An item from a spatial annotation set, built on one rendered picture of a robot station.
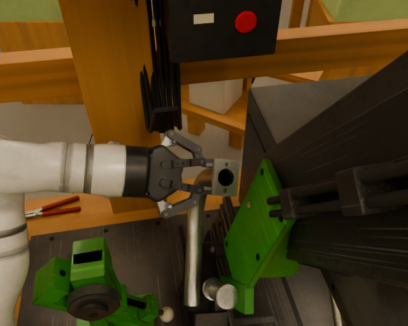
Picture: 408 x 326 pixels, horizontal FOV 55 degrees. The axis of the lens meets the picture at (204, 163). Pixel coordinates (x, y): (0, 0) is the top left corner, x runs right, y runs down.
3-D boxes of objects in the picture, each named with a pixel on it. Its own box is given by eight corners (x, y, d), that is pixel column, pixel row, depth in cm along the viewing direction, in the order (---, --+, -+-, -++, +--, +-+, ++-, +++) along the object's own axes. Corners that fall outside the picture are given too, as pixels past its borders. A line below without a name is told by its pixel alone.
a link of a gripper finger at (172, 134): (166, 134, 57) (197, 158, 58) (173, 124, 57) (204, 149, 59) (162, 135, 59) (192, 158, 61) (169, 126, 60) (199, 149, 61)
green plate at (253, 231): (283, 300, 65) (344, 219, 51) (237, 302, 63) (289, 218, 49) (263, 243, 73) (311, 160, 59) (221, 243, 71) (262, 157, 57)
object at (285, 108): (381, 240, 91) (443, 127, 68) (256, 260, 87) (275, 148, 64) (346, 184, 104) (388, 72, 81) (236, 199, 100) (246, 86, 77)
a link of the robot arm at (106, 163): (120, 142, 64) (80, 138, 62) (127, 138, 53) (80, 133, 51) (116, 198, 63) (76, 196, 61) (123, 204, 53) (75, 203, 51)
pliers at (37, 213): (79, 197, 103) (78, 194, 103) (81, 211, 100) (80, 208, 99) (17, 211, 100) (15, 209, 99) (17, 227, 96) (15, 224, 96)
